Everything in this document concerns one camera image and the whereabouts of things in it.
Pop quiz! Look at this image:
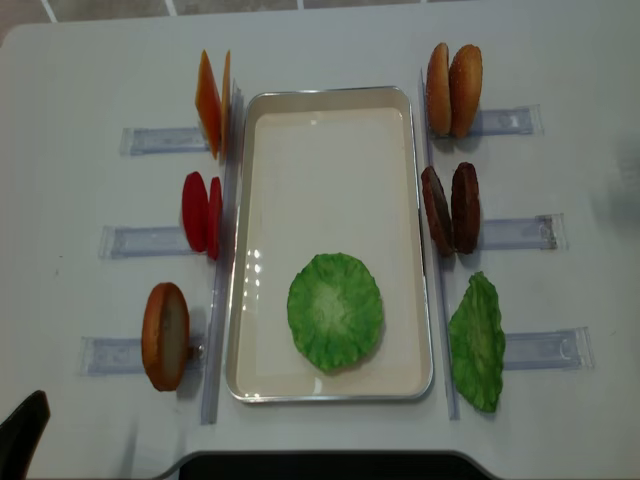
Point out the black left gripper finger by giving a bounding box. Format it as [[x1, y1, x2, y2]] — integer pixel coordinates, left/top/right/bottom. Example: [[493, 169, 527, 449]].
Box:
[[0, 390, 51, 479]]

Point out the green lettuce leaf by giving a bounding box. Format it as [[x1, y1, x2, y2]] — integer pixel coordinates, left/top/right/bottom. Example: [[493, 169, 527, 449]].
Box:
[[449, 271, 506, 414], [287, 253, 384, 374]]

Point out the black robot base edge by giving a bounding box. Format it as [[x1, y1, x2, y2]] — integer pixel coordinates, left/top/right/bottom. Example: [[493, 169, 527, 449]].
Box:
[[179, 452, 488, 479]]

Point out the standing bread slice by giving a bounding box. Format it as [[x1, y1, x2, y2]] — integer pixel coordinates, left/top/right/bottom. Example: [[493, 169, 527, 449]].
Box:
[[141, 282, 190, 391]]

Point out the outer tomato slice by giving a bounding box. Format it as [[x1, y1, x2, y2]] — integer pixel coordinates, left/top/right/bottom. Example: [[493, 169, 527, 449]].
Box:
[[181, 171, 208, 252]]

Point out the outer cheese slice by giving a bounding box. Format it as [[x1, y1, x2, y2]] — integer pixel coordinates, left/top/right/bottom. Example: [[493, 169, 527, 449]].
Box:
[[195, 50, 222, 158]]

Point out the cheese slice near tray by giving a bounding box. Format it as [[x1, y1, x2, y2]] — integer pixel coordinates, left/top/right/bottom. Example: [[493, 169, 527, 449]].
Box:
[[220, 50, 231, 160]]

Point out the meat patty near tray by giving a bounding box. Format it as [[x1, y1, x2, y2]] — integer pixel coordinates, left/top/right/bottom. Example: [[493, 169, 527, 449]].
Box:
[[421, 166, 454, 258]]

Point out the outer meat patty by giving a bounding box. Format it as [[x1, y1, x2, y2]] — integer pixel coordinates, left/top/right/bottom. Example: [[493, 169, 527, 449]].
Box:
[[451, 162, 481, 254]]

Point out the white rectangular tray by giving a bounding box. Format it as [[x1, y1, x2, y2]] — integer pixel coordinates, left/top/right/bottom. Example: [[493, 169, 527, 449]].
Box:
[[225, 86, 433, 403]]

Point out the bun half near tray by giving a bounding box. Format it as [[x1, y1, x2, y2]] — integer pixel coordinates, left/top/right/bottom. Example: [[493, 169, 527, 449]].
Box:
[[425, 42, 452, 136]]

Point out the outer bun half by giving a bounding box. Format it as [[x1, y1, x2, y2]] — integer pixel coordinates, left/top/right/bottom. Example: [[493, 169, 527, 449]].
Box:
[[449, 44, 483, 138]]

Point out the clear bread holder rail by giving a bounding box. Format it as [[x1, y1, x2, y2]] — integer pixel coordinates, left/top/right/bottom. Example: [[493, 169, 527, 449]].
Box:
[[79, 335, 207, 377]]

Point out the clear tomato holder rail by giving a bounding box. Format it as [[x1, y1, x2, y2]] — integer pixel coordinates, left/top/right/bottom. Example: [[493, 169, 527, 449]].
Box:
[[98, 226, 197, 259]]

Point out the clear cheese holder rail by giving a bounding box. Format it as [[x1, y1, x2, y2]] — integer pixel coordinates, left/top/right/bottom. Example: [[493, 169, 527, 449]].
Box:
[[120, 127, 209, 156]]

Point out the clear left long rail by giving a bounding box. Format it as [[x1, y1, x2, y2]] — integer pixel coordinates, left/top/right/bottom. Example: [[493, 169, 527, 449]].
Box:
[[200, 80, 245, 425]]

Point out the clear long rail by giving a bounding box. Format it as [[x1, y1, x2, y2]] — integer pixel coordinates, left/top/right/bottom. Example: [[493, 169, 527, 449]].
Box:
[[419, 67, 460, 421], [200, 80, 245, 425]]

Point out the clear right long rail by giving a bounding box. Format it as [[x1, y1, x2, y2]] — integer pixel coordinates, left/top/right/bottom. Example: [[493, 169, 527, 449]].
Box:
[[419, 67, 460, 421]]

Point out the clear lettuce holder rail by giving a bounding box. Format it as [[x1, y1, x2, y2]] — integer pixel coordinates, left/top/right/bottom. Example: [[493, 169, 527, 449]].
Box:
[[504, 327, 595, 371]]

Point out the clear patty holder rail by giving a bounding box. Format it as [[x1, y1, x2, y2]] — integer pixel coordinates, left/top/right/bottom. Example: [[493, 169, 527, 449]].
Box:
[[478, 214, 569, 250]]

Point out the clear bun holder rail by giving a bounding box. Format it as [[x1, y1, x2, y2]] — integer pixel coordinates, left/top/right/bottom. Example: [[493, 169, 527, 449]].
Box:
[[468, 104, 544, 137]]

